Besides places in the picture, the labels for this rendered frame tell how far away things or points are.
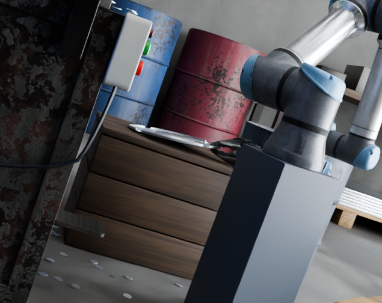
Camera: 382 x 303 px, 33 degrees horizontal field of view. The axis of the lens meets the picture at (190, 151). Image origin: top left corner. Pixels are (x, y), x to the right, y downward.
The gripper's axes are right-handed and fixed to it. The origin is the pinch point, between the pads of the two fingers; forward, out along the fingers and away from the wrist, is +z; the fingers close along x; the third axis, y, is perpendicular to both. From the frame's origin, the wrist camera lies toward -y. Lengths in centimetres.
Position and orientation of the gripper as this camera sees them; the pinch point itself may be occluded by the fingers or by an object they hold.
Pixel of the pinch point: (213, 146)
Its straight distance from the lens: 193.7
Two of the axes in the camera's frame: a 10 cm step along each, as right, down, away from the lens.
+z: -9.7, -2.3, 0.5
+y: -0.8, 0.9, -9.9
